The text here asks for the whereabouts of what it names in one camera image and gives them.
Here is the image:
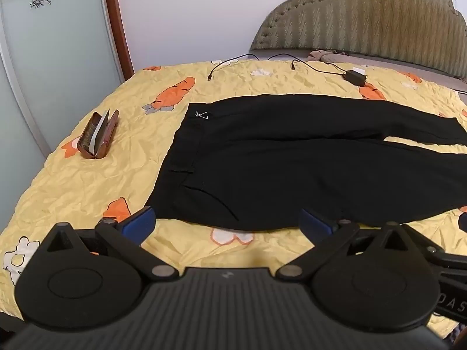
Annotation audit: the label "beige cloth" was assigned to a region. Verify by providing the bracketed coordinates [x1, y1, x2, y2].
[306, 48, 351, 62]

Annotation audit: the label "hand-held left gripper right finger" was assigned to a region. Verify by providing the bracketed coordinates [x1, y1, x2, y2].
[275, 208, 440, 281]

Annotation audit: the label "flower-printed frosted glass door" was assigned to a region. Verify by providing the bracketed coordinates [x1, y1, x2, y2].
[0, 0, 125, 234]

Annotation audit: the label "black power adapter with cable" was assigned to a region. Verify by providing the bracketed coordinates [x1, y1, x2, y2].
[248, 47, 467, 93]

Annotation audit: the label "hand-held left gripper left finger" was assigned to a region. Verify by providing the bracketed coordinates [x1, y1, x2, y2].
[36, 206, 179, 281]

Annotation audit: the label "brown wooden door frame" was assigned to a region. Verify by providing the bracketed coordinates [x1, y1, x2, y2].
[101, 0, 135, 81]

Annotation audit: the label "olive padded headboard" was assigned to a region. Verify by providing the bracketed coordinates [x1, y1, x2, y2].
[249, 0, 467, 81]

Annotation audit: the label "black charger adapter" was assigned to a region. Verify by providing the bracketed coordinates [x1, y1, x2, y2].
[342, 67, 368, 87]

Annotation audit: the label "yellow carrot-printed blanket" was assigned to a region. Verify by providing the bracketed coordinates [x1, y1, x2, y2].
[0, 58, 467, 340]

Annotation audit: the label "black pants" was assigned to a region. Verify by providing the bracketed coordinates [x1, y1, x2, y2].
[144, 94, 467, 232]

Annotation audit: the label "brown glasses case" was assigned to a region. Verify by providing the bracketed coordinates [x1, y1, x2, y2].
[77, 108, 120, 160]

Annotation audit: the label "black charging cable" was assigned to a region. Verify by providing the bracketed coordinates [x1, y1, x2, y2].
[207, 55, 259, 81]
[266, 54, 346, 78]

